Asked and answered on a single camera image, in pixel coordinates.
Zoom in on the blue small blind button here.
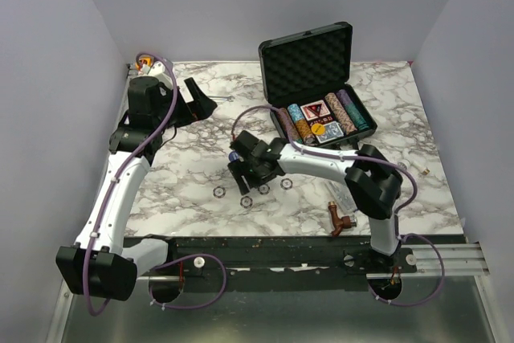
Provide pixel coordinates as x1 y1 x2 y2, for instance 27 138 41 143
228 151 239 162

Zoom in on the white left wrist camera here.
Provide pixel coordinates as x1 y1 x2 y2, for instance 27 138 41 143
138 61 173 88

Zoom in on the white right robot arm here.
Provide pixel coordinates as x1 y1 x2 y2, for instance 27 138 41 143
228 130 403 272

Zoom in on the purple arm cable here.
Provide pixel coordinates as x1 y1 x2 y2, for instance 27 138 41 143
231 104 446 307
82 51 228 316

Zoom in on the blue ten poker chip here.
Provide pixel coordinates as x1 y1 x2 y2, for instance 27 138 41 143
258 185 270 195
213 186 226 198
240 196 253 209
280 178 293 190

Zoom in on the clear plastic bag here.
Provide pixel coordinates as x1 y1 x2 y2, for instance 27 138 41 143
325 181 357 214

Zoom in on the black poker set case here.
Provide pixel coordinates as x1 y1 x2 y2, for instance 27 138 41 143
259 22 377 149

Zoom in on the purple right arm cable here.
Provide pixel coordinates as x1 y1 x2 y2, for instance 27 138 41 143
231 104 446 307

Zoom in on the white brass small fitting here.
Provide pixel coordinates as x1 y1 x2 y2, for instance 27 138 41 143
412 161 430 175

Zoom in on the orange tape measure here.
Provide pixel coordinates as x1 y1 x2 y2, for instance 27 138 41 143
136 56 153 73

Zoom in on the teal chip stack row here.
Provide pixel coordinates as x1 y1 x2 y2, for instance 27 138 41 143
345 104 369 130

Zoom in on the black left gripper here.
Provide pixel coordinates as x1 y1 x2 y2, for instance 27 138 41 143
154 78 218 131

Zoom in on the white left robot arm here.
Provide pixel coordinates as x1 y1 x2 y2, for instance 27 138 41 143
55 75 217 301

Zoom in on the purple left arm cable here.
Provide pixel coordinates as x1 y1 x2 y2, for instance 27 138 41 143
82 51 228 316

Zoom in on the brown chip stack row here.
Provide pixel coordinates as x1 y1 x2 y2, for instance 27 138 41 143
276 108 304 145

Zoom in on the black triangular all-in button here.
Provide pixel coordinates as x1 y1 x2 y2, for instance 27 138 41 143
304 102 328 117

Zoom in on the yellow big blind button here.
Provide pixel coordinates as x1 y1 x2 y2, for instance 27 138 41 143
311 123 325 136

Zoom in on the silver open-end wrench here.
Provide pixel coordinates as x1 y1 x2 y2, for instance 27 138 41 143
209 96 234 102

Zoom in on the brown faucet tap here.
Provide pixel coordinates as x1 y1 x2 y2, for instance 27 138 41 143
328 201 357 238

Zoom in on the blue playing card deck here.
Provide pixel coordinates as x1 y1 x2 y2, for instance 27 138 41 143
316 121 345 144

